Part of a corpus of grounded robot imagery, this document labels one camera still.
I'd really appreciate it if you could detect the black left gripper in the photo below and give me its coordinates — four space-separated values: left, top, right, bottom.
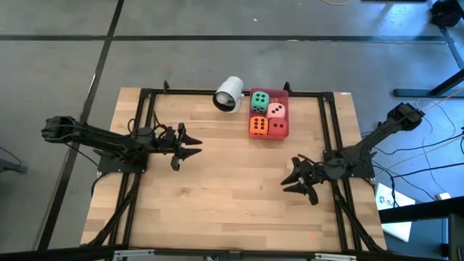
155 122 203 172

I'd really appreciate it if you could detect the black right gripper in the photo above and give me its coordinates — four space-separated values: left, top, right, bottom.
280 156 328 207

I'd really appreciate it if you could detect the large red foam die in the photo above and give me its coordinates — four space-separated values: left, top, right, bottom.
268 117 289 138

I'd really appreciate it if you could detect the large orange foam die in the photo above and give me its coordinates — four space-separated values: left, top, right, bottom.
249 115 270 136

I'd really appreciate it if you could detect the large pink foam die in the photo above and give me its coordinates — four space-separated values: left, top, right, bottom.
266 102 287 120

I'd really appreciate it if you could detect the large teal foam die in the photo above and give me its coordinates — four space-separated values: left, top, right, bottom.
250 91 271 114

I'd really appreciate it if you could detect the red translucent plastic bin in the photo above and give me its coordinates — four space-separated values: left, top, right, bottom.
247 88 291 141

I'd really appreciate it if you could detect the white box with blue logo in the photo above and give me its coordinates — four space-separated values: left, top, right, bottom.
375 183 416 243

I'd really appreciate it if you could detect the black desk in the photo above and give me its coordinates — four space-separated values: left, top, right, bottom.
378 195 464 261

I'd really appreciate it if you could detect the black table leg stand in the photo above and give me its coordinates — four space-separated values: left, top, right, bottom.
393 0 464 98

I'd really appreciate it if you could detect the black rounded object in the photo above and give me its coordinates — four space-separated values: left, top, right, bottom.
430 0 464 28

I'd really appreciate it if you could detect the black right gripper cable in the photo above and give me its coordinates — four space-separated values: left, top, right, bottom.
297 154 327 167

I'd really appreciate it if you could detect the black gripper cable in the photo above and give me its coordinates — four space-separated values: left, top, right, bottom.
297 154 327 167
126 117 171 141

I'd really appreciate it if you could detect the black aluminium table frame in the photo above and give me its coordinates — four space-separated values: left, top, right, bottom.
81 80 387 254

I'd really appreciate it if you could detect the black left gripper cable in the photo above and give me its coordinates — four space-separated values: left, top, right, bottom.
126 117 171 141

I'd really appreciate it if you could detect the black floor cable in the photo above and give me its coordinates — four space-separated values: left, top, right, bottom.
373 161 464 202
362 132 464 157

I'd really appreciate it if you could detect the white floor cable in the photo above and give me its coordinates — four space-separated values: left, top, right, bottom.
415 96 464 153

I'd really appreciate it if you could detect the black camera mounting beam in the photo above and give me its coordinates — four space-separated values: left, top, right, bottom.
0 244 464 261

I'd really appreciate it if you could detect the yellow extension cord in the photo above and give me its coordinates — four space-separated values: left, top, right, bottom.
422 86 464 113

